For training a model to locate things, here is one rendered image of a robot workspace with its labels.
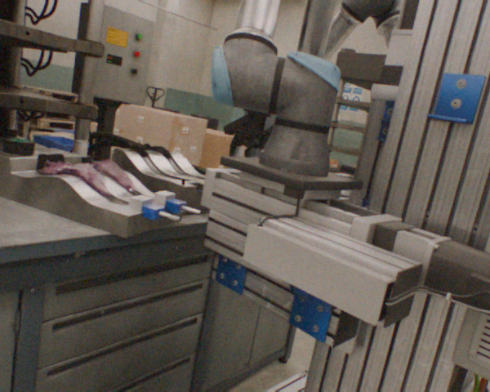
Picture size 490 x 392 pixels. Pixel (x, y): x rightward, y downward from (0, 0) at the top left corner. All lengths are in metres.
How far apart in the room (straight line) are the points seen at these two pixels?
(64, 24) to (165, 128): 3.88
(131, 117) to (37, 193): 4.61
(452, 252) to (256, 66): 0.49
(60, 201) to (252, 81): 0.58
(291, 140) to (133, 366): 0.87
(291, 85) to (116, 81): 1.38
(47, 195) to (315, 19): 0.80
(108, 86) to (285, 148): 1.37
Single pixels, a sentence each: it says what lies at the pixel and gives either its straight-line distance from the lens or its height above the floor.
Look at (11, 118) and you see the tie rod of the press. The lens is 2.55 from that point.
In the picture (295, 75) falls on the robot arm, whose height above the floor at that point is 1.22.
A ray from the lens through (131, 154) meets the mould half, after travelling 1.53.
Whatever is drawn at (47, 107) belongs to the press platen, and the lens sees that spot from 1.93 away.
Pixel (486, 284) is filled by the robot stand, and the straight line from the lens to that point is 0.74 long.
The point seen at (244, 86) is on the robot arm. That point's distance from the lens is 0.89.
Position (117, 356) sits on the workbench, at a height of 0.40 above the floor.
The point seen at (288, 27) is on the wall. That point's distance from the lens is 9.40.
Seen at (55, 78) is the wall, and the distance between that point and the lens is 8.65.
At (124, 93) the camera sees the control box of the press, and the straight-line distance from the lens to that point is 2.19.
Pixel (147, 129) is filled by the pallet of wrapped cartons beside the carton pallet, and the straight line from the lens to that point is 5.56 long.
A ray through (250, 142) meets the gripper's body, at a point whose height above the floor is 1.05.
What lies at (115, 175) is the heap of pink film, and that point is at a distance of 1.28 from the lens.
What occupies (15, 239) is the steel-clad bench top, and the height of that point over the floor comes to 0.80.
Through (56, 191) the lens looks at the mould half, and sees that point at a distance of 1.18.
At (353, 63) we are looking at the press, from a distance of 5.45.
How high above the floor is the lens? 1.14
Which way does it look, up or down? 11 degrees down
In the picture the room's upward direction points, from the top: 11 degrees clockwise
